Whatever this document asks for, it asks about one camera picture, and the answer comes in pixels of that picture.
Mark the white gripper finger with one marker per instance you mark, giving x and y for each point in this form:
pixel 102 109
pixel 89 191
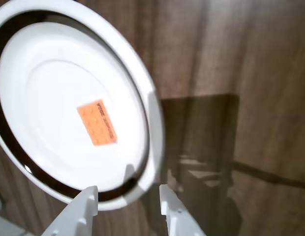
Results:
pixel 175 216
pixel 78 214

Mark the orange lego block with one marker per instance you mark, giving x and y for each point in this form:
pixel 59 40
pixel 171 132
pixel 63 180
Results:
pixel 97 121

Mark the white round plate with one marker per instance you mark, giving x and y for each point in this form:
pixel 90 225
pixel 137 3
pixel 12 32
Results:
pixel 54 86

